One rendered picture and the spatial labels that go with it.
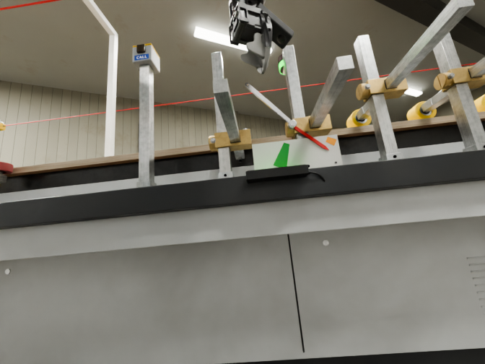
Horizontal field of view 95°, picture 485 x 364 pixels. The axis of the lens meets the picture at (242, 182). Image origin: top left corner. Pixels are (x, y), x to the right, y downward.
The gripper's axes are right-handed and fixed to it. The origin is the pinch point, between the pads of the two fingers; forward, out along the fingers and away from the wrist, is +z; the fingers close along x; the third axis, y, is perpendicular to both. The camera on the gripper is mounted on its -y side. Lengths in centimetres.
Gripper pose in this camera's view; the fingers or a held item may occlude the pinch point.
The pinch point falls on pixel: (265, 68)
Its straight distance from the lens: 61.1
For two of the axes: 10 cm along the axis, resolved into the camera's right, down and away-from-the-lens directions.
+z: 0.9, 9.7, -2.1
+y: -9.3, 0.1, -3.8
